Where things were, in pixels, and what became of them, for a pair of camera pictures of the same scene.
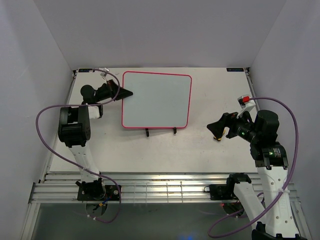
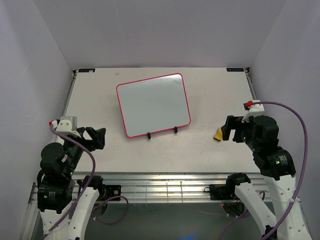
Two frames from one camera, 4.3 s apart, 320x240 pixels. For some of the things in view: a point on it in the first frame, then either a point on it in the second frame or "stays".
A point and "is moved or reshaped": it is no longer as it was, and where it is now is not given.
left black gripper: x=112 y=87 -> x=98 y=136
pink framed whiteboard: x=159 y=100 is moved or reshaped
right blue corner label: x=235 y=69 stays
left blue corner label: x=85 y=70 stays
